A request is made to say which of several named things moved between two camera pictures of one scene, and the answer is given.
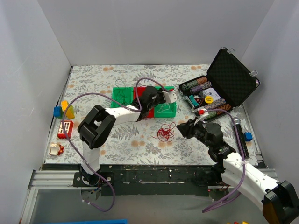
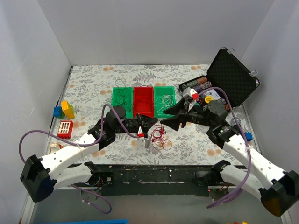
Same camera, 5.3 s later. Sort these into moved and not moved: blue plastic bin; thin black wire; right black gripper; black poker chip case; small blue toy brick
Moved: right black gripper
Not moved: thin black wire; blue plastic bin; black poker chip case; small blue toy brick
